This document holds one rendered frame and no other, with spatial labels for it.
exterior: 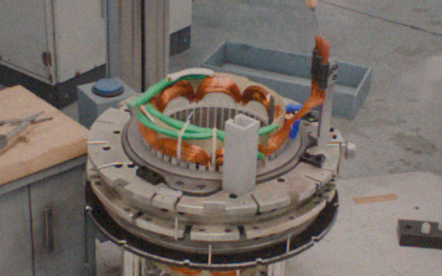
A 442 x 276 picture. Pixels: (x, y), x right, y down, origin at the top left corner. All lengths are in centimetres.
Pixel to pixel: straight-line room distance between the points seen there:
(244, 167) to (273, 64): 50
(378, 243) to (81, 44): 220
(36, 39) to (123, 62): 196
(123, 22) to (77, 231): 41
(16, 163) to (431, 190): 82
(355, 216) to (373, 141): 187
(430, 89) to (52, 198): 282
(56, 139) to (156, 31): 42
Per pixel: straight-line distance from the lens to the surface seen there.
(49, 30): 354
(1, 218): 128
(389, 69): 412
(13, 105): 138
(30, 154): 126
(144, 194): 111
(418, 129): 366
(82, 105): 150
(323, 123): 122
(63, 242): 136
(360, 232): 164
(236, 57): 159
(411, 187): 178
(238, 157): 109
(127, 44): 164
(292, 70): 157
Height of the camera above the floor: 169
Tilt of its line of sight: 29 degrees down
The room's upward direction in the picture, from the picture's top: 2 degrees clockwise
